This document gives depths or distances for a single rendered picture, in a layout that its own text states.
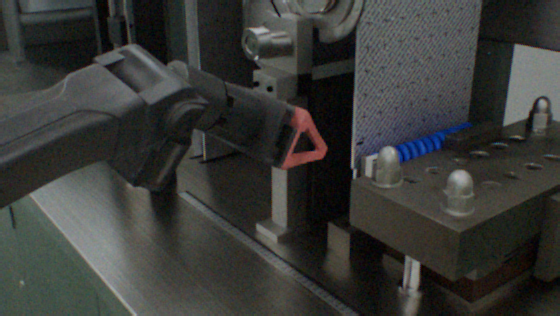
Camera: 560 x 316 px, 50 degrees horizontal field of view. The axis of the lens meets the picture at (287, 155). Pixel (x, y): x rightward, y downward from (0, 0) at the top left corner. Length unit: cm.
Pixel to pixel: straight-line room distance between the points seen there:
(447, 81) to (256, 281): 38
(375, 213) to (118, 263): 35
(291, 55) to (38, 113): 40
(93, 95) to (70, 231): 47
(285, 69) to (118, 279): 34
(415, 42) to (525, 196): 24
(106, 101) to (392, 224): 36
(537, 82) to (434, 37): 291
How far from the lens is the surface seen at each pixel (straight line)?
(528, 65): 375
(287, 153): 63
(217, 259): 82
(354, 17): 73
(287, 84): 77
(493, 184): 76
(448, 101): 90
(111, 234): 91
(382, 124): 80
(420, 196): 71
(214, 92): 59
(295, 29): 77
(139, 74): 52
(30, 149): 45
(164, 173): 61
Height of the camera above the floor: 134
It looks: 22 degrees down
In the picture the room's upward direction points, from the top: straight up
